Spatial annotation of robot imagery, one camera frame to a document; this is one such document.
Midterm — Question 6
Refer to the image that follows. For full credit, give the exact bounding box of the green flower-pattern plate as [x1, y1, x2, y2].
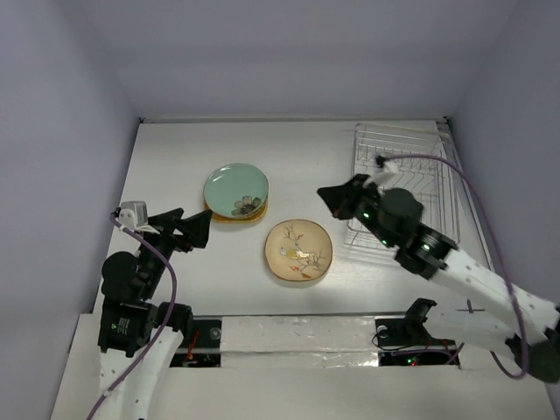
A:
[203, 163, 269, 218]

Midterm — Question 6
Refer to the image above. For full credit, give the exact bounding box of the wire dish rack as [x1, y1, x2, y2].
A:
[352, 121, 460, 242]

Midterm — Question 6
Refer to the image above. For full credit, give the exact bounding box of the beige bird-pattern plate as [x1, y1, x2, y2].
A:
[264, 219, 333, 283]

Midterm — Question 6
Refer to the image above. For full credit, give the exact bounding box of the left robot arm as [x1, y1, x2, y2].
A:
[87, 201, 213, 419]

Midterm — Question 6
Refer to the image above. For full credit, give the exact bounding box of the square orange woven tray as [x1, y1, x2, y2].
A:
[212, 200, 269, 224]

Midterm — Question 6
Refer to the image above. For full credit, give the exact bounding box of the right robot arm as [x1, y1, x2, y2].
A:
[317, 174, 559, 384]

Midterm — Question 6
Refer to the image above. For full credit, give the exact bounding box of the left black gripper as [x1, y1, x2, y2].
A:
[139, 206, 212, 296]

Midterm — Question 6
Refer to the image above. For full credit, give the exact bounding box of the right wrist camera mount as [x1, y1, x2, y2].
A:
[372, 155, 401, 186]

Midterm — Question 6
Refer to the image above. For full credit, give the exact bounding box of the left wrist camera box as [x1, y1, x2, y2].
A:
[116, 201, 149, 231]

